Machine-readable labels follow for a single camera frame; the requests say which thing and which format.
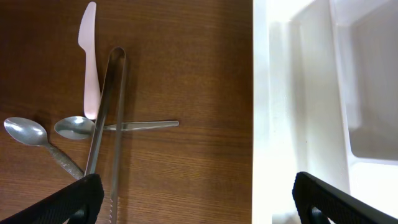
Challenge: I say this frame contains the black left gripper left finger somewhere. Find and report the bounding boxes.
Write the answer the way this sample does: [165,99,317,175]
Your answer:
[1,174,104,224]

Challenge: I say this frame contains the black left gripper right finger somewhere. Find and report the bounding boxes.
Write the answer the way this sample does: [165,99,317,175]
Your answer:
[292,172,397,224]

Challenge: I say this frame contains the steel tongs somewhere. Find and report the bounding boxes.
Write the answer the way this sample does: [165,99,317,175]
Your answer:
[85,47,127,223]

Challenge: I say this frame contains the steel spoon patterned handle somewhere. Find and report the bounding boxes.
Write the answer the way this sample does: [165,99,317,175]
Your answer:
[4,117,84,179]

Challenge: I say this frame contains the steel spoon plain handle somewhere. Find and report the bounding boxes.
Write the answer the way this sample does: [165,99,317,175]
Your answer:
[54,116,179,140]

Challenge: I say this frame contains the pink plastic knife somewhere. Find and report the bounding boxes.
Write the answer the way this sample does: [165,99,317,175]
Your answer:
[78,1,101,120]

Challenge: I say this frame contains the white cutlery tray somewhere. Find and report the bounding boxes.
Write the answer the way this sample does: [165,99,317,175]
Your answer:
[252,0,397,223]

